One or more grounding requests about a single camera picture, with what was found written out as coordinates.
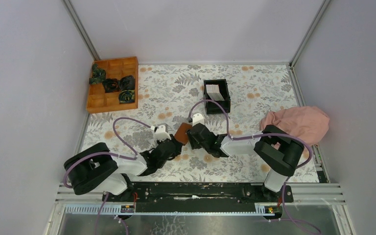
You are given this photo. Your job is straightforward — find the brown leather card holder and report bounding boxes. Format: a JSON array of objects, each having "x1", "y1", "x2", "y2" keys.
[{"x1": 174, "y1": 122, "x2": 192, "y2": 145}]

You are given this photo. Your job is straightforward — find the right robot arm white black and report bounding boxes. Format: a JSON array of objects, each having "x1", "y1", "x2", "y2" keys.
[{"x1": 187, "y1": 123, "x2": 306, "y2": 202}]

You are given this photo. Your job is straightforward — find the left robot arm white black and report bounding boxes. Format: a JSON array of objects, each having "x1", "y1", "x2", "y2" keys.
[{"x1": 63, "y1": 136, "x2": 183, "y2": 201}]

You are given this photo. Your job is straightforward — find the black card box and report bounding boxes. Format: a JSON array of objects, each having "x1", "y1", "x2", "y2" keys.
[{"x1": 203, "y1": 79, "x2": 231, "y2": 114}]

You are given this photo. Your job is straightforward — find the stack of credit cards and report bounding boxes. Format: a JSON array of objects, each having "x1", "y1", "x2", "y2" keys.
[{"x1": 205, "y1": 84, "x2": 225, "y2": 101}]

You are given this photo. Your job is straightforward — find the floral patterned table mat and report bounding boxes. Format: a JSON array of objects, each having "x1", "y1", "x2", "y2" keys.
[{"x1": 72, "y1": 64, "x2": 320, "y2": 184}]

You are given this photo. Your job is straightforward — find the green black rolled sock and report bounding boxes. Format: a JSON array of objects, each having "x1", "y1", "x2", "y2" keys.
[{"x1": 118, "y1": 90, "x2": 135, "y2": 104}]

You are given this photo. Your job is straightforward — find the black rolled sock right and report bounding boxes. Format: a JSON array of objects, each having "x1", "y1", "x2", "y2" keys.
[{"x1": 118, "y1": 75, "x2": 136, "y2": 91}]

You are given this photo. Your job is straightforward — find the orange wooden compartment tray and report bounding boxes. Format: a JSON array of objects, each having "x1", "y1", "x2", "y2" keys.
[{"x1": 86, "y1": 56, "x2": 139, "y2": 114}]

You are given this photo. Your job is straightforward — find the pink crumpled cloth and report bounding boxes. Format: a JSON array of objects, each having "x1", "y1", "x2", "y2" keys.
[{"x1": 259, "y1": 106, "x2": 330, "y2": 145}]

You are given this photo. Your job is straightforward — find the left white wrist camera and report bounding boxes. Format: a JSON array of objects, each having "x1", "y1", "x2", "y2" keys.
[{"x1": 150, "y1": 124, "x2": 171, "y2": 141}]

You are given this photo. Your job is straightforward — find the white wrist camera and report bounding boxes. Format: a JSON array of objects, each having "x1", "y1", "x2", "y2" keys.
[
  {"x1": 188, "y1": 113, "x2": 205, "y2": 127},
  {"x1": 150, "y1": 124, "x2": 171, "y2": 141}
]

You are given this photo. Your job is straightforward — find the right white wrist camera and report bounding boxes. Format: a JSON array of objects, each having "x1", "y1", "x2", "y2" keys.
[{"x1": 188, "y1": 113, "x2": 205, "y2": 127}]

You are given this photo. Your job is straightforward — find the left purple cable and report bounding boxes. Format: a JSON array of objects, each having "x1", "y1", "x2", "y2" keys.
[{"x1": 62, "y1": 117, "x2": 156, "y2": 235}]

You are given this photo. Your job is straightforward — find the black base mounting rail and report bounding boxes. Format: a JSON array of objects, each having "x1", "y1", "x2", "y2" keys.
[{"x1": 102, "y1": 182, "x2": 294, "y2": 213}]

